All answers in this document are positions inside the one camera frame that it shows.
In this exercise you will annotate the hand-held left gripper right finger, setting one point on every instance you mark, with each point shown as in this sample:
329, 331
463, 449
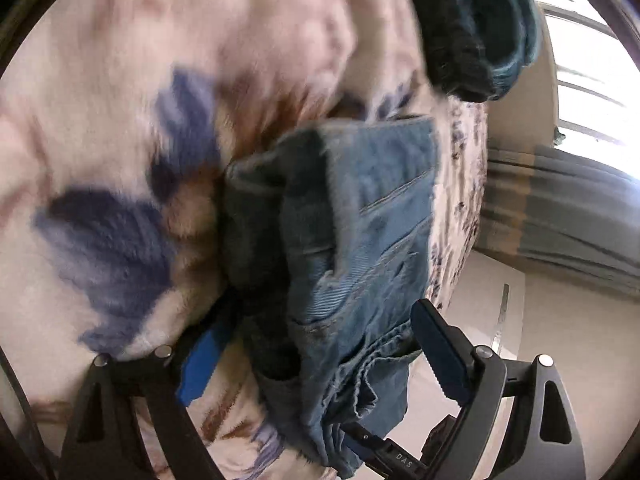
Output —
440, 355

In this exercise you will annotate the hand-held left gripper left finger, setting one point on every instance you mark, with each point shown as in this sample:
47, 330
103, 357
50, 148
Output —
200, 362

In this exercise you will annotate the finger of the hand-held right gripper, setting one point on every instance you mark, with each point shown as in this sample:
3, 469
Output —
362, 447

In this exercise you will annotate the light blue denim pants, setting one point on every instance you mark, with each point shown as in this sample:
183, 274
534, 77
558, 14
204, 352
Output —
350, 240

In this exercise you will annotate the white headboard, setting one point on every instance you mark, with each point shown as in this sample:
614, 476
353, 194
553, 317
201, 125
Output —
475, 300

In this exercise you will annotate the grey curtain with yellow band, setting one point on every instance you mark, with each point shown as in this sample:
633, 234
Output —
560, 210

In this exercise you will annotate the small grey-green cloth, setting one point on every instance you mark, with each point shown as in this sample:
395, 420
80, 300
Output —
560, 136

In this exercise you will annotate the floral blanket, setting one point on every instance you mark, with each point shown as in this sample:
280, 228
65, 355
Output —
150, 110

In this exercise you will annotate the dark blue folded jeans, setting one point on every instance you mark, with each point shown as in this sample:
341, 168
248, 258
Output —
465, 25

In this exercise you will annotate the window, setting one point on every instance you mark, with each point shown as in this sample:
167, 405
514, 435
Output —
590, 60

